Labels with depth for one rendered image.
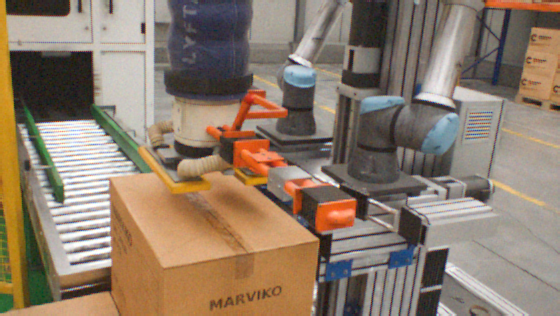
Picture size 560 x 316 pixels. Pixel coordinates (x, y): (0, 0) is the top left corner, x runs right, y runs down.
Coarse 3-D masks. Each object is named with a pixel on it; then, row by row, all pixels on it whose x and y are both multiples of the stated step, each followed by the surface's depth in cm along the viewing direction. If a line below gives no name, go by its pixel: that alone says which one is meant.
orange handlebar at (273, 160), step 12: (276, 108) 160; (216, 132) 129; (240, 156) 116; (252, 156) 111; (264, 156) 111; (276, 156) 112; (252, 168) 112; (264, 168) 106; (288, 192) 98; (336, 216) 87; (348, 216) 87
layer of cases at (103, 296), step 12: (72, 300) 169; (84, 300) 170; (96, 300) 170; (108, 300) 171; (12, 312) 161; (24, 312) 161; (36, 312) 162; (48, 312) 162; (60, 312) 163; (72, 312) 163; (84, 312) 164; (96, 312) 164; (108, 312) 164; (120, 312) 166
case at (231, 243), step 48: (144, 192) 154; (192, 192) 157; (240, 192) 160; (144, 240) 129; (192, 240) 128; (240, 240) 130; (288, 240) 131; (144, 288) 133; (192, 288) 120; (240, 288) 126; (288, 288) 133
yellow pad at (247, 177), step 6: (234, 168) 141; (234, 174) 140; (240, 174) 137; (246, 174) 136; (252, 174) 137; (240, 180) 136; (246, 180) 134; (252, 180) 134; (258, 180) 135; (264, 180) 136
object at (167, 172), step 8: (160, 144) 146; (144, 152) 148; (152, 152) 147; (152, 160) 142; (160, 160) 141; (176, 160) 134; (152, 168) 140; (160, 168) 137; (168, 168) 136; (176, 168) 134; (160, 176) 133; (168, 176) 132; (176, 176) 131; (200, 176) 132; (168, 184) 127; (176, 184) 127; (184, 184) 127; (192, 184) 128; (200, 184) 128; (208, 184) 129; (176, 192) 126; (184, 192) 127
